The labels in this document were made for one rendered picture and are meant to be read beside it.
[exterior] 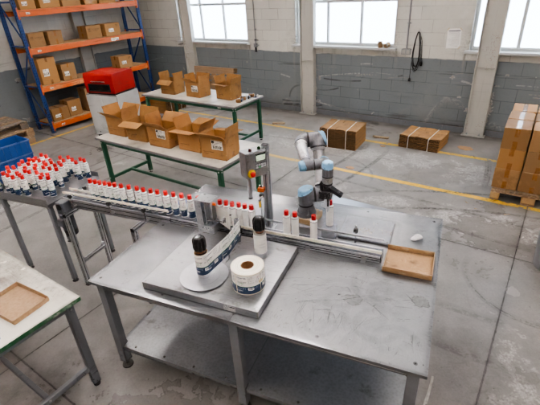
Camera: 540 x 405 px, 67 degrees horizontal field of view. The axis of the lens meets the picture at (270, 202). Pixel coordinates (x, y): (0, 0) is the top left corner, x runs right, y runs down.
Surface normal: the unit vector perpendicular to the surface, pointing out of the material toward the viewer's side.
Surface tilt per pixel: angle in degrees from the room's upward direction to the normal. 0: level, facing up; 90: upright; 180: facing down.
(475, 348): 0
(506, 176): 87
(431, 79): 90
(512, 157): 90
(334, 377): 1
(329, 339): 0
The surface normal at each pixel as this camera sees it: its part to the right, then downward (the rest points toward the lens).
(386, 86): -0.56, 0.42
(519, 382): -0.05, -0.88
